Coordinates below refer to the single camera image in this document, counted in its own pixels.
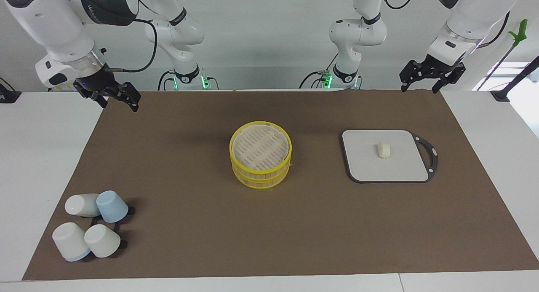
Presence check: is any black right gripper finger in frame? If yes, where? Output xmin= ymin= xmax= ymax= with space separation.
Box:
xmin=119 ymin=82 xmax=141 ymax=112
xmin=86 ymin=91 xmax=108 ymax=108

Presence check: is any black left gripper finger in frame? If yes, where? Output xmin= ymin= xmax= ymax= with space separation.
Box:
xmin=432 ymin=69 xmax=464 ymax=94
xmin=400 ymin=60 xmax=424 ymax=92

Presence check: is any yellow bamboo steamer tier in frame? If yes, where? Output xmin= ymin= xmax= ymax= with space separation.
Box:
xmin=232 ymin=161 xmax=292 ymax=190
xmin=229 ymin=122 xmax=293 ymax=177

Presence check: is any black stand with clamp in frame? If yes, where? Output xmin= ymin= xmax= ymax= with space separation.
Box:
xmin=491 ymin=55 xmax=539 ymax=102

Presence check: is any pole with green clip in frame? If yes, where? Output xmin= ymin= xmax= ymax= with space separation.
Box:
xmin=476 ymin=19 xmax=528 ymax=90

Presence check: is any black table clamp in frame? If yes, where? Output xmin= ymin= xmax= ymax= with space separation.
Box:
xmin=0 ymin=78 xmax=21 ymax=104

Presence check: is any white cutting board grey rim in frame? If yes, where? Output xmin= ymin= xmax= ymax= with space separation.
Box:
xmin=341 ymin=129 xmax=439 ymax=184

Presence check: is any plain white cup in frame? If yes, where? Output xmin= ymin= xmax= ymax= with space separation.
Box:
xmin=64 ymin=193 xmax=101 ymax=217
xmin=84 ymin=224 xmax=121 ymax=258

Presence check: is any light blue cup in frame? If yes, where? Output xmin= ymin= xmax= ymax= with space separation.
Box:
xmin=96 ymin=190 xmax=129 ymax=223

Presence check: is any white cup blue rim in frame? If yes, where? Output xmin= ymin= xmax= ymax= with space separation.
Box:
xmin=52 ymin=222 xmax=91 ymax=262

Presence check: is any brown table mat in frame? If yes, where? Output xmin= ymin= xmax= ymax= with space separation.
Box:
xmin=22 ymin=90 xmax=539 ymax=281

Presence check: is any black right base cable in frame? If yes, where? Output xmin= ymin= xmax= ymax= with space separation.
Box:
xmin=158 ymin=71 xmax=175 ymax=91

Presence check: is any black base cable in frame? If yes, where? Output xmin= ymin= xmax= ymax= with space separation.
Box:
xmin=158 ymin=71 xmax=175 ymax=91
xmin=299 ymin=52 xmax=339 ymax=89

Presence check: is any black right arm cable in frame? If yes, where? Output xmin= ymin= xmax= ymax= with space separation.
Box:
xmin=78 ymin=0 xmax=158 ymax=73

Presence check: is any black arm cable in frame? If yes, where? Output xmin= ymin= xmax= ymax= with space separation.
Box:
xmin=379 ymin=0 xmax=511 ymax=49
xmin=78 ymin=0 xmax=158 ymax=73

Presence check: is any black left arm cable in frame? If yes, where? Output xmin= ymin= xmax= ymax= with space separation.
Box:
xmin=379 ymin=0 xmax=511 ymax=49

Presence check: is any black left base cable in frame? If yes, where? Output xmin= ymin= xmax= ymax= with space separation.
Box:
xmin=299 ymin=52 xmax=339 ymax=89

